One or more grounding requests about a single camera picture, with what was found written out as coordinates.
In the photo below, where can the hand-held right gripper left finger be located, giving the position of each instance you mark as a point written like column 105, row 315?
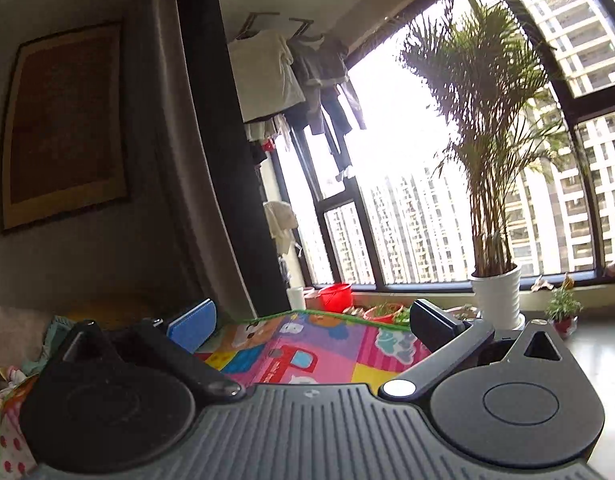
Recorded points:
column 192, row 327

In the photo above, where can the framed brown wall picture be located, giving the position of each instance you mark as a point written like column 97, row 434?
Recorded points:
column 62, row 125

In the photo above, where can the grey curtain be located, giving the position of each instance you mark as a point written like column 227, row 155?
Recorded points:
column 187, row 160

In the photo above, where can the hanging white cloth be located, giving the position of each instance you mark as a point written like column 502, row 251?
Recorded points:
column 280, row 220

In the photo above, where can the tall palm plant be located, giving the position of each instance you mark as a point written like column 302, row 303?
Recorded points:
column 487, row 210

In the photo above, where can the white cup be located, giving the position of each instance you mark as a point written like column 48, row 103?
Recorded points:
column 296, row 298

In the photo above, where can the black window frame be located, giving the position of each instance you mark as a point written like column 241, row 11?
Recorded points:
column 585, row 195

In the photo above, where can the hanging dark clothes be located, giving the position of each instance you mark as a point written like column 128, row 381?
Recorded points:
column 317, row 75

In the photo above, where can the hanging white garment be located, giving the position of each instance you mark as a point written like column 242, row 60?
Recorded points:
column 262, row 80

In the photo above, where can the small plant in red pot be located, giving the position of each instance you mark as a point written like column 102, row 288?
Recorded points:
column 562, row 322

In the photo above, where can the red bucket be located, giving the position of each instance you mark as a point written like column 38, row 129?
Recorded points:
column 336, row 297

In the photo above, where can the mustard yellow cushion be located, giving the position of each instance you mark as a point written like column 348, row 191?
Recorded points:
column 112, row 312

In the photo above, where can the colourful cartoon play mat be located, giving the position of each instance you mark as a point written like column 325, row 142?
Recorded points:
column 307, row 355

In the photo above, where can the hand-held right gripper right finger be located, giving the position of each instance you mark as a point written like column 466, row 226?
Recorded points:
column 430, row 327

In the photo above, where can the red basin with greens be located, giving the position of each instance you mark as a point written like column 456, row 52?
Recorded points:
column 385, row 311

